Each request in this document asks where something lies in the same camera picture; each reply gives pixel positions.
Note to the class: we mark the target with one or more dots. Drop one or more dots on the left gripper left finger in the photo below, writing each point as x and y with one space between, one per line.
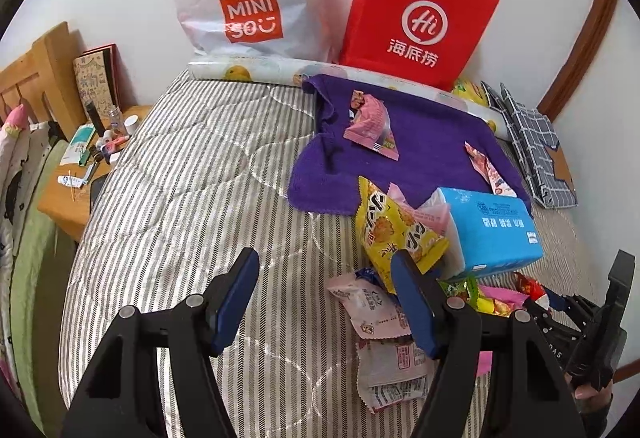
119 393

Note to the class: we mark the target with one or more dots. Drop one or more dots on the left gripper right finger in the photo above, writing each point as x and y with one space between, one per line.
528 395

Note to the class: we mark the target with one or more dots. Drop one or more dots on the pink yellow sweet potato bag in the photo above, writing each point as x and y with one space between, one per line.
496 301

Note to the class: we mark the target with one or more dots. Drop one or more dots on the green snack packet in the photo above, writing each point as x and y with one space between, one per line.
466 289

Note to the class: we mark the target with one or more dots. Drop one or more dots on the pale pink snack packet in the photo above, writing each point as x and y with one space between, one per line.
373 313

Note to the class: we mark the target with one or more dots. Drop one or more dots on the yellow cracker snack bag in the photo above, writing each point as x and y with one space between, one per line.
386 223

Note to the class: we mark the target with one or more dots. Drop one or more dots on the pink triangular snack packet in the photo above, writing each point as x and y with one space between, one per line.
370 126

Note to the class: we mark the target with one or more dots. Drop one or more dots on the person's right hand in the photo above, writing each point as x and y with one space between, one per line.
589 399

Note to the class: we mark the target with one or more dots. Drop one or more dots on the white red snack packet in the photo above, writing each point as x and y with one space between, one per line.
391 372

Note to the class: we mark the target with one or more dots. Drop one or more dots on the blue tissue pack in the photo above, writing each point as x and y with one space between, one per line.
487 234

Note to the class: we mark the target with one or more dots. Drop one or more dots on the green blanket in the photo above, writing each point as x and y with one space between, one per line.
40 274

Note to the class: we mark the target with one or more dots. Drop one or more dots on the pink white candy wrapper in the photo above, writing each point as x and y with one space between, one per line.
482 165

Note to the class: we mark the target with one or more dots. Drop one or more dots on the blue checkered fabric bag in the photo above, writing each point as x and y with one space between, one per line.
538 151

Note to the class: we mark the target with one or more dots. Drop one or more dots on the dark blue snack packet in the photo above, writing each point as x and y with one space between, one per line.
370 275

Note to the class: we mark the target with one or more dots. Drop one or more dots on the white ointment tube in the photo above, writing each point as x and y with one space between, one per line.
71 182

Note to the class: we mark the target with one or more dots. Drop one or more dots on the white green tube box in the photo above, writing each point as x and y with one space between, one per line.
78 145

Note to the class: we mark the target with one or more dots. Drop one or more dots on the purple towel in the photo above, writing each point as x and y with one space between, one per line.
430 139

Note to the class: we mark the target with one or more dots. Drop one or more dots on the yellow lemon tea pack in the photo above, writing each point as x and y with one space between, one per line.
470 91

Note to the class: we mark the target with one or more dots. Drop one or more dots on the small white jar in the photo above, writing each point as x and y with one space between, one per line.
132 124

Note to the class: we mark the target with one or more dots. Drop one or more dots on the small clear bottle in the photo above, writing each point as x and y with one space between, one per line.
117 121

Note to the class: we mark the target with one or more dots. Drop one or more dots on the wooden headboard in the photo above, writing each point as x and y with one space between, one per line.
43 79

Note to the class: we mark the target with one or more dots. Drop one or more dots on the patterned gift box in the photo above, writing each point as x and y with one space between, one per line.
96 78

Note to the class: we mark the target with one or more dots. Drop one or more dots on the red Haidilao paper bag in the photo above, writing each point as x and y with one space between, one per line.
426 41

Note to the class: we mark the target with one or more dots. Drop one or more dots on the brown wooden door frame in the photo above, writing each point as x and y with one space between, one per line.
583 53

